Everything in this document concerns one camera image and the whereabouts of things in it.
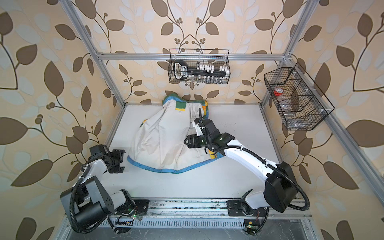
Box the rainbow coloured jacket white lining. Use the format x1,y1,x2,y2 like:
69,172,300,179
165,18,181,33
127,94,223,174

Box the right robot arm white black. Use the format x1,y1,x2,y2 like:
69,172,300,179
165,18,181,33
184,111,310,216

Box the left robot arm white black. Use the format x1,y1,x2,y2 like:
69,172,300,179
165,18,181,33
60,145,138,234

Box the black white tool in basket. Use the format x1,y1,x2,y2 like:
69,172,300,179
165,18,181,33
171,60,231,81

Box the red lidded clear container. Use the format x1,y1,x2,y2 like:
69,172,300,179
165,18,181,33
273,87,284,97

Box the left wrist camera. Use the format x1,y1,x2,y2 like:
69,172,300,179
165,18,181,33
89,145,110,161

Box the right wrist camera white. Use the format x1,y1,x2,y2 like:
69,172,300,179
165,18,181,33
193,118,207,137

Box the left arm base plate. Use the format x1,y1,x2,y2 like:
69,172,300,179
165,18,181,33
119,199,150,217

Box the left base cable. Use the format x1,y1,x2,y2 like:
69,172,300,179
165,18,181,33
106,214,142,235

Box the base cable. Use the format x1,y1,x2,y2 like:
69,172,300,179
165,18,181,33
106,214,142,235
244,206,269,235

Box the aluminium frame rails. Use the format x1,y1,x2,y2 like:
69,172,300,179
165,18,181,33
56,0,384,240

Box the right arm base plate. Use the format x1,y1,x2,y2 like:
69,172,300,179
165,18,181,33
227,200,268,218

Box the black wire basket back wall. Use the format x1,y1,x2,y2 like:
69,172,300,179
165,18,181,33
168,48,231,85

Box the black wire basket wall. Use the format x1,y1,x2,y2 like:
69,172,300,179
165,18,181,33
264,63,335,131
168,48,231,85

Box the black wire basket right wall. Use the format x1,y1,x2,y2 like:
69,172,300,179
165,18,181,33
264,63,335,131

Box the right base cable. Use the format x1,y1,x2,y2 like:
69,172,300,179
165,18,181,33
244,206,269,235

